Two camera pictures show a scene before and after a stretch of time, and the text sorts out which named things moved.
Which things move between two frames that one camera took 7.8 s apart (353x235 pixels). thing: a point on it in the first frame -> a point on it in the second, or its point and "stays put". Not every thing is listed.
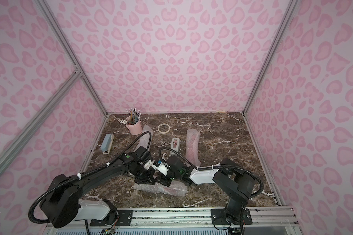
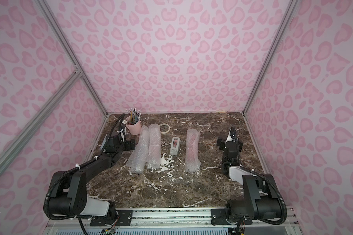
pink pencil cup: (135, 129) stays put
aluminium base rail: (272, 220) stays put
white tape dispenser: (175, 144) stays put
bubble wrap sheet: (192, 146) stays put
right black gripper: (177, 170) -> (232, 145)
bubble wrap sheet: (175, 188) -> (154, 158)
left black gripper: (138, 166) -> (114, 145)
